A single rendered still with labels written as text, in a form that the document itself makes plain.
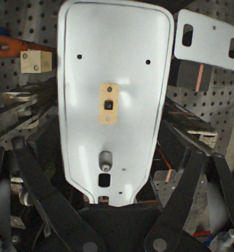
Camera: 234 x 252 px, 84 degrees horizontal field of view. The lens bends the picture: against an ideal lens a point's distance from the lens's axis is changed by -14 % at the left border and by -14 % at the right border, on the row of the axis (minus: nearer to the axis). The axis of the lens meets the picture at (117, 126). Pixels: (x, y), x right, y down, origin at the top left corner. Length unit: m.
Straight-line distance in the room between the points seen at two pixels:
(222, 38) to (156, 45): 0.15
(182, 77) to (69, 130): 0.27
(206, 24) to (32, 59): 0.33
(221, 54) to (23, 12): 0.66
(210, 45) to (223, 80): 0.44
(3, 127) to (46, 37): 0.47
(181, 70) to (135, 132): 0.17
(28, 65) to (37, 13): 0.44
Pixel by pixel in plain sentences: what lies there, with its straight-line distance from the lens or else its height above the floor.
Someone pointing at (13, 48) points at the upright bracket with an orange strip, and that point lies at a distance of 0.26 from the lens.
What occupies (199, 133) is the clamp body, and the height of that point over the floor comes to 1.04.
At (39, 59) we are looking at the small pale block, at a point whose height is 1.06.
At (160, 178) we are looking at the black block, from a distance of 0.45.
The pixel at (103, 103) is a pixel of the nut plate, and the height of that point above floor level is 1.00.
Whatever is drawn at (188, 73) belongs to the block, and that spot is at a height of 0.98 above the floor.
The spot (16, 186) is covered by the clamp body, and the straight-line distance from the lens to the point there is 0.39.
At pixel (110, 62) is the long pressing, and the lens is 0.29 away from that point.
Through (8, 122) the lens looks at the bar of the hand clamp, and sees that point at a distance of 0.24.
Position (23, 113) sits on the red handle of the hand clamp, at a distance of 0.27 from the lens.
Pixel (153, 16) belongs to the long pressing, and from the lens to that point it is 0.32.
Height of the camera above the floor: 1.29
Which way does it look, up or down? 67 degrees down
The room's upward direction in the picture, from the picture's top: 170 degrees clockwise
